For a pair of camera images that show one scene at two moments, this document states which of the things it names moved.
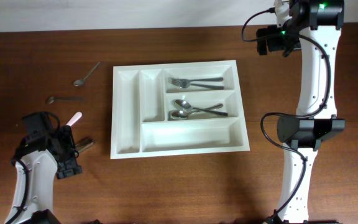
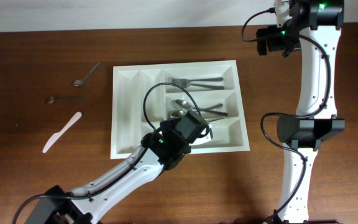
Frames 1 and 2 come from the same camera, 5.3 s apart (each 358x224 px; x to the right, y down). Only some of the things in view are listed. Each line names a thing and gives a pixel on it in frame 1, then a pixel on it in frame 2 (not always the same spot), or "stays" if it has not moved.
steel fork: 184,83 stays
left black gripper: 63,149 → 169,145
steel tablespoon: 182,114 stays
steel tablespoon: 184,104 stays
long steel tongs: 84,144 → 214,118
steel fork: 184,84 stays
